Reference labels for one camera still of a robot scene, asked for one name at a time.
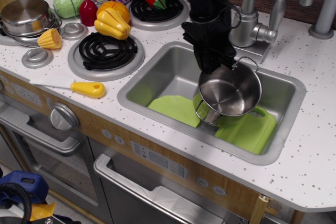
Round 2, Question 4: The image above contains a green plastic plate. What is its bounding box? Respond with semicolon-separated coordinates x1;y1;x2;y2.
147;95;201;128

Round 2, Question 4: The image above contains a yellow cloth on floor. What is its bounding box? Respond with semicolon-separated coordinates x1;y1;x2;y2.
29;202;56;221

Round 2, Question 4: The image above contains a black cable hose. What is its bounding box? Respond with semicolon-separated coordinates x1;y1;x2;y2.
0;182;33;224

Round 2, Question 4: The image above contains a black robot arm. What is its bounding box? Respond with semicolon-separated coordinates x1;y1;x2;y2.
182;0;237;74

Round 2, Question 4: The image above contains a yellow toy squash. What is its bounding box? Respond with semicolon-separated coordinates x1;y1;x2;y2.
94;7;131;40

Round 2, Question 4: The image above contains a silver oven dial knob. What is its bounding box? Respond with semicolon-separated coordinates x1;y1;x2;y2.
49;102;80;131

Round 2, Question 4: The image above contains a dark red toy fruit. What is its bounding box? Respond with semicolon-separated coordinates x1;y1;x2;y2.
79;0;98;27

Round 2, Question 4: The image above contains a grey stove knob upper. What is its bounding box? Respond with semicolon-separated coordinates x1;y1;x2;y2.
60;23;88;40

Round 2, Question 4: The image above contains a rear black stove burner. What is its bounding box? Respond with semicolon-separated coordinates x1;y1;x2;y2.
127;0;189;31

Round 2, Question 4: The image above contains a grey vertical pole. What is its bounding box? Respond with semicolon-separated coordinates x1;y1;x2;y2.
309;0;335;40

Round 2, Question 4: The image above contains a toy oven door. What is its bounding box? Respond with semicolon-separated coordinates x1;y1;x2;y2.
1;102;112;223

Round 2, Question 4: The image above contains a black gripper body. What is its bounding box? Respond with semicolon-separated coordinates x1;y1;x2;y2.
182;14;237;70

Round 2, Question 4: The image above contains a grey stove knob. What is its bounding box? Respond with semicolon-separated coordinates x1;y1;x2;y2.
22;48;54;69
60;23;88;40

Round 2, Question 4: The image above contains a blue clamp device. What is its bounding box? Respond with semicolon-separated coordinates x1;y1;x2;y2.
1;170;49;204

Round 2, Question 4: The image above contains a grey toy sink basin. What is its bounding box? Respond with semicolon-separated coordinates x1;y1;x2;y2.
117;42;306;165

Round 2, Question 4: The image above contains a large steel pot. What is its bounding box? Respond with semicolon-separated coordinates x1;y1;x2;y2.
193;56;262;127

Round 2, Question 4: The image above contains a toy dishwasher door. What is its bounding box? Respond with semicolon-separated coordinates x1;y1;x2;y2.
89;140;249;223

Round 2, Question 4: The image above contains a green toy cabbage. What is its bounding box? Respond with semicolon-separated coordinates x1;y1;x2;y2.
53;0;85;19

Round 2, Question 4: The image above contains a grey stove knob lower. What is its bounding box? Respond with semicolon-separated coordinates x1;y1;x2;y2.
22;48;54;69

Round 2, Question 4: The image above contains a yellow toy corn piece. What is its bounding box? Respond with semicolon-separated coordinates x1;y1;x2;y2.
37;28;62;49

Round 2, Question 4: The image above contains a small steel pot upside down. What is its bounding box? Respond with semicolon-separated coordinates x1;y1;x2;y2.
1;0;62;47

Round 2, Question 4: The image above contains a front black stove burner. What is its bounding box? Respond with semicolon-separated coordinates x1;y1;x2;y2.
68;33;145;82

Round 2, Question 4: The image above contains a green plastic cutting board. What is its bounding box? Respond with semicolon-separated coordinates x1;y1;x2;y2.
214;105;277;156

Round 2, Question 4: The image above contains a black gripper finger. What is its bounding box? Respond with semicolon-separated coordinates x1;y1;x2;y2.
194;47;221;74

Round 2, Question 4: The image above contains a black stove burner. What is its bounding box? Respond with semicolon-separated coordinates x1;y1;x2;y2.
127;0;189;31
68;33;145;82

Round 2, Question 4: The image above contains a toy knife yellow handle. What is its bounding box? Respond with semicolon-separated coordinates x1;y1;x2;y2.
29;77;106;98

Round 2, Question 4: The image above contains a silver toy faucet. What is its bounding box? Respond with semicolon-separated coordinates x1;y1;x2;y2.
228;0;320;64

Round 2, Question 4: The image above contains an orange toy pumpkin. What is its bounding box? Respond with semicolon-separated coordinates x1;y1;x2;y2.
96;1;131;24

